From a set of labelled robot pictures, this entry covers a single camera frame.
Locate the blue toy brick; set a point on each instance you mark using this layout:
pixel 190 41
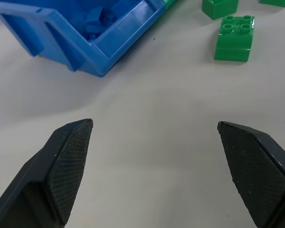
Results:
pixel 94 19

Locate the blue plastic storage bin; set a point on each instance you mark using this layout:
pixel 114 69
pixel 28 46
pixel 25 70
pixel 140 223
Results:
pixel 80 38

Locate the green curved toy brick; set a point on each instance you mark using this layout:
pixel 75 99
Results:
pixel 234 39

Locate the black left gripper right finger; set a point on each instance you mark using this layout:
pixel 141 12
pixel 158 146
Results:
pixel 254 171

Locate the green plastic storage bin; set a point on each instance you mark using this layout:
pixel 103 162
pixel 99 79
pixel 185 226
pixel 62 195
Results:
pixel 167 2

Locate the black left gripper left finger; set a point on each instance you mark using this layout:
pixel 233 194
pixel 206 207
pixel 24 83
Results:
pixel 50 171

